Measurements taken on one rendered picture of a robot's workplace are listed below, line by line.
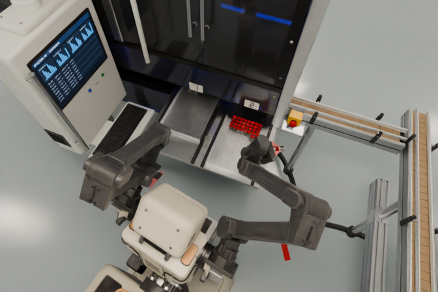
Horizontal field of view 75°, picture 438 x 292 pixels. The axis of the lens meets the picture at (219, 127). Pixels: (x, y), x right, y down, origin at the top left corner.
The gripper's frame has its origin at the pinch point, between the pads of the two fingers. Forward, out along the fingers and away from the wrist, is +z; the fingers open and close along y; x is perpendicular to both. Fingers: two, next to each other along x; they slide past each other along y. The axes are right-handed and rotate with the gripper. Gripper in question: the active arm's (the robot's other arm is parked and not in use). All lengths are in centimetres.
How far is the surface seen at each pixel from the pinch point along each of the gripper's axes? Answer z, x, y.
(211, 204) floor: 38, 117, -19
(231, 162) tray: 4.2, 38.0, 2.1
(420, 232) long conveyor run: 58, -19, -52
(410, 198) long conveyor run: 66, -17, -38
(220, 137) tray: 5.4, 43.5, 17.9
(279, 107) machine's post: 25.2, 12.2, 23.7
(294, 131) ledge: 42.6, 20.6, 11.4
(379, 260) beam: 71, 13, -70
